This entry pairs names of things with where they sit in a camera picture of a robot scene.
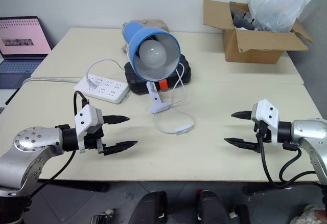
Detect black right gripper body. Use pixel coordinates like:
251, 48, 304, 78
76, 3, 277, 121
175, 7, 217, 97
253, 121, 272, 144

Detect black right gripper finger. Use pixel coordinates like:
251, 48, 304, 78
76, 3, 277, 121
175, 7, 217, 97
224, 137, 261, 153
230, 110, 253, 120

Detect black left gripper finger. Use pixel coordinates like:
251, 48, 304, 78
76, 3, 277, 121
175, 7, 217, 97
104, 140, 139, 156
102, 115, 131, 126

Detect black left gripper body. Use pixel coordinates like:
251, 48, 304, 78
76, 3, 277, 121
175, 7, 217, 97
83, 124, 108, 156

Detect blue clip desk lamp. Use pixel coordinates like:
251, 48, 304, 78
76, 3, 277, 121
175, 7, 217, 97
121, 21, 181, 114

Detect white power strip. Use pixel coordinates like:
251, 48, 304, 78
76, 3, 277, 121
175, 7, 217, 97
73, 74, 131, 105

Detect brown cardboard box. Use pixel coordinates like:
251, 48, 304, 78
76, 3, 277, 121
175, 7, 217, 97
203, 0, 316, 64

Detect dark rounded shape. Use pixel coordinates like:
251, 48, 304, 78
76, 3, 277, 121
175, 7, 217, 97
132, 190, 170, 224
196, 189, 231, 224

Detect black case with orange latch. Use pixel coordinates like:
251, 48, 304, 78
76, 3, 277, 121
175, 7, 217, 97
124, 54, 193, 96

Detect white round light bulb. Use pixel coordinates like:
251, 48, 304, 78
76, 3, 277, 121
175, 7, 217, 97
138, 40, 167, 69

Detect thin black rod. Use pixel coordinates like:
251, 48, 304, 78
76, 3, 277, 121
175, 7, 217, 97
5, 87, 20, 105

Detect white fuzzy object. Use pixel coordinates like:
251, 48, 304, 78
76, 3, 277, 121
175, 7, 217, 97
290, 204, 327, 224

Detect dark items in box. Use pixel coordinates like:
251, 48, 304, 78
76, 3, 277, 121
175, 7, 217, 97
229, 3, 256, 31

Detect clear plastic bag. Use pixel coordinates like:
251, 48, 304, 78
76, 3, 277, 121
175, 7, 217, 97
248, 0, 320, 33

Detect open grey laptop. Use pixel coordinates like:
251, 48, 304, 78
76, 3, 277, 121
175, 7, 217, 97
0, 16, 53, 89

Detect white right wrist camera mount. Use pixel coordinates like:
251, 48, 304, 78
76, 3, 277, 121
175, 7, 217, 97
250, 99, 281, 147

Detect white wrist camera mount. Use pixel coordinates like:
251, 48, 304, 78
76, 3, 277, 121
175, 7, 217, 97
250, 99, 281, 147
74, 104, 104, 153

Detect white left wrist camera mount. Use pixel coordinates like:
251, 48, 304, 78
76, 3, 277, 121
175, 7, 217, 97
74, 104, 104, 153

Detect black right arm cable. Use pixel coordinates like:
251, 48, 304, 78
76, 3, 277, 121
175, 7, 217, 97
256, 129, 321, 190

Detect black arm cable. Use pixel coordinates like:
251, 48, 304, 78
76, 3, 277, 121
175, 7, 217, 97
29, 90, 90, 199
256, 129, 321, 190

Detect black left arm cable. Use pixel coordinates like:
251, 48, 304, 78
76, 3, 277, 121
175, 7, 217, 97
29, 90, 90, 199

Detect black table frame bar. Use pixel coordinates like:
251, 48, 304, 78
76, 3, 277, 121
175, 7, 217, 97
37, 181, 111, 193

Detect white lamp cord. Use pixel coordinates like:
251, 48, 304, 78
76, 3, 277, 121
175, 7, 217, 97
86, 59, 196, 136

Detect white inline cord switch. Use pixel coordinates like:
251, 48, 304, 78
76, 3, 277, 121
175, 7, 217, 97
175, 124, 193, 136

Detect grey power strip cable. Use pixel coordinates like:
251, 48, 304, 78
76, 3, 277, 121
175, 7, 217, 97
22, 76, 80, 84

